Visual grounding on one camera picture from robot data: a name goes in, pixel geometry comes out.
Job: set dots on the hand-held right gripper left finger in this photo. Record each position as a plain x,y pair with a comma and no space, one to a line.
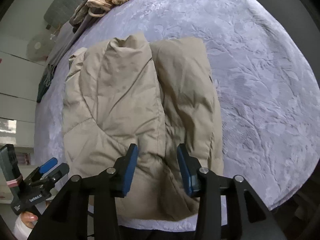
130,170

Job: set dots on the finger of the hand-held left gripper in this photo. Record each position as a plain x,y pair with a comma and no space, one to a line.
48,164
60,171

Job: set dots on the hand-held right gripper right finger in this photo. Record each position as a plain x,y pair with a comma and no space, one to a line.
183,170

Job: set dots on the beige puffer jacket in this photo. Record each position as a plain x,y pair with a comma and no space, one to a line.
112,92

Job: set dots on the person's left forearm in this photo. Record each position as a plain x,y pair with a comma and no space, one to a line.
21,230

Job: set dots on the person's left hand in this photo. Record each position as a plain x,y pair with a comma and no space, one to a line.
28,217

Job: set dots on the person's dark trousers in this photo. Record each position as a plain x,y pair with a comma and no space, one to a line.
155,235

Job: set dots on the dark green cloth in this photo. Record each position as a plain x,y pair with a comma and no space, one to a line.
42,90

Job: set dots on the round white fan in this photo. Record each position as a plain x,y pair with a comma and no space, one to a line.
37,46

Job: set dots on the grey fringed scarf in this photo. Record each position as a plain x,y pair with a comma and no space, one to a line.
62,45

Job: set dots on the lavender embossed bedspread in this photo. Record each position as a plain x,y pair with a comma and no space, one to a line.
250,67

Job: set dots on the dark grey-brown garment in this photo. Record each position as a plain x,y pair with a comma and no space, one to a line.
81,12

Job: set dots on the grey padded headboard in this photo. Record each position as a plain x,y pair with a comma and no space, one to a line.
62,5

